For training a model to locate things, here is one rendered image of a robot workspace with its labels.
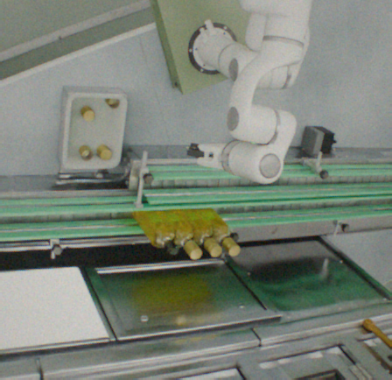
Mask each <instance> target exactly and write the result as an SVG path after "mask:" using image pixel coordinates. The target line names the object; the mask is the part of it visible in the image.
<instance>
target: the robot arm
mask: <svg viewBox="0 0 392 380"><path fill-rule="evenodd" d="M239 4H240V6H241V8H242V9H243V10H244V11H247V12H250V13H251V14H250V16H249V23H248V28H247V31H246V35H245V41H246V44H247V46H248V47H249V48H250V49H252V50H254V51H256V52H253V51H250V50H249V49H248V48H247V47H246V46H244V45H242V44H240V43H239V42H237V41H234V40H232V38H231V36H230V35H229V34H228V33H227V32H226V31H224V30H222V29H221V28H217V27H214V26H213V23H211V20H210V19H208V20H206V21H205V25H206V27H207V29H206V30H204V28H203V27H202V28H200V29H199V31H200V35H199V36H198V37H197V39H196V41H195V44H194V48H193V54H194V58H195V59H196V60H197V62H198V64H199V65H200V66H201V67H203V68H205V69H206V70H217V71H219V72H220V73H222V74H224V75H226V76H227V77H228V78H229V79H230V80H231V82H233V84H234V85H233V87H232V89H231V93H230V95H231V96H230V101H229V106H228V112H227V129H228V131H229V133H230V135H231V136H232V137H234V138H236V139H238V140H235V141H232V142H230V143H229V144H194V143H191V147H190V148H189V150H187V155H190V156H193V157H196V158H198V159H197V162H198V164H199V165H203V166H207V167H212V168H218V169H224V170H225V171H226V172H227V173H229V174H232V175H234V176H238V177H241V178H244V179H248V180H251V181H254V182H257V183H261V184H270V183H272V182H274V181H275V180H277V179H278V177H279V176H280V175H281V173H282V170H283V168H284V158H285V155H286V153H287V151H288V149H289V145H290V143H291V140H292V138H293V136H294V134H295V132H296V128H297V120H296V117H294V115H293V114H291V113H290V112H289V111H286V110H282V109H275V108H271V107H267V106H263V105H259V104H255V103H252V101H253V97H254V93H255V89H282V90H284V89H288V88H290V87H291V86H292V85H293V83H294V82H295V80H296V79H297V77H298V71H299V69H300V67H301V66H302V63H303V60H304V58H305V53H306V50H307V48H308V46H309V43H310V30H309V26H308V22H309V18H310V14H311V6H312V0H239ZM239 140H241V141H239ZM243 141H245V142H243ZM248 142H250V143H248ZM252 143H255V144H252Z"/></svg>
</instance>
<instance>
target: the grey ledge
mask: <svg viewBox="0 0 392 380"><path fill-rule="evenodd" d="M342 223H343V224H348V225H349V228H350V229H349V230H348V231H347V232H344V231H342V230H341V227H338V229H337V234H336V236H346V235H356V234H366V233H375V232H379V231H386V230H392V215H384V216H379V217H373V218H360V219H348V220H343V222H342ZM334 228H335V226H334V225H333V221H323V222H299V223H285V224H272V225H266V226H260V227H246V228H234V232H233V233H236V232H237V233H238V236H239V239H238V240H237V242H236V243H238V242H249V241H261V240H271V239H282V238H292V237H303V236H313V235H323V234H325V236H333V231H334Z"/></svg>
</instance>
